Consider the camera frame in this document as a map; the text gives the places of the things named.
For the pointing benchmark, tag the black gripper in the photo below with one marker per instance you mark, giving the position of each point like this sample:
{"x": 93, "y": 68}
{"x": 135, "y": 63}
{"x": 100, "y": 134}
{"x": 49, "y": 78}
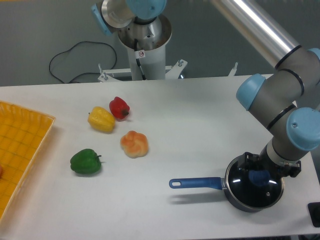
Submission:
{"x": 252, "y": 162}

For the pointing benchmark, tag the black device table corner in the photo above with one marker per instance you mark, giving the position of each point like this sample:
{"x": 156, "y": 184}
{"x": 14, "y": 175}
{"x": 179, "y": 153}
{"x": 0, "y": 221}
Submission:
{"x": 314, "y": 212}

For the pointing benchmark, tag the glass lid blue knob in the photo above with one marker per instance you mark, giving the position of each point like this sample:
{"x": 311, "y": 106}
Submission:
{"x": 255, "y": 187}

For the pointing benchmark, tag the green bell pepper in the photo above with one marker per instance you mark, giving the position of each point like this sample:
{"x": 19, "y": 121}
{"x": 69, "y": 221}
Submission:
{"x": 86, "y": 162}

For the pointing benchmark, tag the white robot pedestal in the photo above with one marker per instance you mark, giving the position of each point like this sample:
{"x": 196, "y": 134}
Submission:
{"x": 145, "y": 41}

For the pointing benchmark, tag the red bell pepper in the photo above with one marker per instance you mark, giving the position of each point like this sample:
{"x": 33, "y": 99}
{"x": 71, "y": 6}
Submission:
{"x": 119, "y": 108}

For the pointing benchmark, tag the orange knotted bread roll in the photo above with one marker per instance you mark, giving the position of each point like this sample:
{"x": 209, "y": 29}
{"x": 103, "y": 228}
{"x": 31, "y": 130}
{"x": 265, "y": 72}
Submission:
{"x": 134, "y": 144}

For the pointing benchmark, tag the yellow bell pepper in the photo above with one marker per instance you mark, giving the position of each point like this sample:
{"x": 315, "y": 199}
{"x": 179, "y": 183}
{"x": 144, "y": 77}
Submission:
{"x": 102, "y": 120}

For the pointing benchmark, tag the yellow woven basket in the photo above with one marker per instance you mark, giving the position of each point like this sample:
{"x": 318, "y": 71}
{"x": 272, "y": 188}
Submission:
{"x": 22, "y": 133}

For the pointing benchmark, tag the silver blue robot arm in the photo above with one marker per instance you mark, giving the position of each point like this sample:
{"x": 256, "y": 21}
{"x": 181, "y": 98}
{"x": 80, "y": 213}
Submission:
{"x": 295, "y": 131}

